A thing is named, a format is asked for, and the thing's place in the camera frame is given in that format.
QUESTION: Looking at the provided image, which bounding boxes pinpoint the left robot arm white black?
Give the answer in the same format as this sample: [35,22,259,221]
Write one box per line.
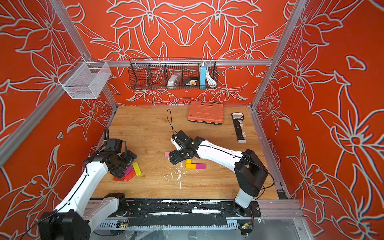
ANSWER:
[38,139,137,240]

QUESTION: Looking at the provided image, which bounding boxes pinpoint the red plastic tool case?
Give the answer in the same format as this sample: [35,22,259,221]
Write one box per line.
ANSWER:
[187,102,224,125]

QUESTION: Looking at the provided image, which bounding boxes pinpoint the magenta block front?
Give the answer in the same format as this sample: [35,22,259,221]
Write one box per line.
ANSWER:
[124,166,134,176]

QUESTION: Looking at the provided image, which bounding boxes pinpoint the red long block front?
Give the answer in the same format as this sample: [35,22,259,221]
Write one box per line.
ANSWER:
[124,171,136,182]

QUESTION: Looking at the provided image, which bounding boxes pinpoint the orange yellow block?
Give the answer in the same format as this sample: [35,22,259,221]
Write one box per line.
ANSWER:
[186,164,196,169]

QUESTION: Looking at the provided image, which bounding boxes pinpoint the black strip tool with white end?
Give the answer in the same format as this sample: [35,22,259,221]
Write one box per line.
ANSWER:
[231,113,246,144]

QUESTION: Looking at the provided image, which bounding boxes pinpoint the white wire basket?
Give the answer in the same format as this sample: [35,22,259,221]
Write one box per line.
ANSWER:
[59,62,111,100]

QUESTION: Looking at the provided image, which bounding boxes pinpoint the magenta block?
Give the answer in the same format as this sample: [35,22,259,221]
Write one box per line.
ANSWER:
[195,164,207,170]
[124,166,134,176]

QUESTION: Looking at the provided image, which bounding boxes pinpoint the light blue box in basket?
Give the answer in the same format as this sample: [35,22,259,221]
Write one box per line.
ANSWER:
[200,65,207,89]

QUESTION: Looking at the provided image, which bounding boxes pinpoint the black box in basket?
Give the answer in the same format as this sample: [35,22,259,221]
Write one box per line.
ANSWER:
[182,77,200,87]

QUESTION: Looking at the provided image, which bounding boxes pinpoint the black wire wall basket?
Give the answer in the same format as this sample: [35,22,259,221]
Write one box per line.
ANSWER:
[128,58,219,90]

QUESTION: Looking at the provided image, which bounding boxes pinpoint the silver bag in basket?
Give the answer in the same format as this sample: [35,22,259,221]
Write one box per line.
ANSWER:
[167,73,182,90]

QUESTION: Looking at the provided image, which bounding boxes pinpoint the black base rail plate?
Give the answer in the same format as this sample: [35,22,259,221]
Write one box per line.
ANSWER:
[98,199,261,231]

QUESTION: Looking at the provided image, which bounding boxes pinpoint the yellow long block front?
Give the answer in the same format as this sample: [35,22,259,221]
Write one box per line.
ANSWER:
[132,162,142,177]

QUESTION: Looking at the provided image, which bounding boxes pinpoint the white cables in basket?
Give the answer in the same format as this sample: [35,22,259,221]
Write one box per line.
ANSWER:
[205,69,218,89]

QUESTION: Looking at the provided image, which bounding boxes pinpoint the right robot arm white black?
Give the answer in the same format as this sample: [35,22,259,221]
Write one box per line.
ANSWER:
[169,131,269,209]

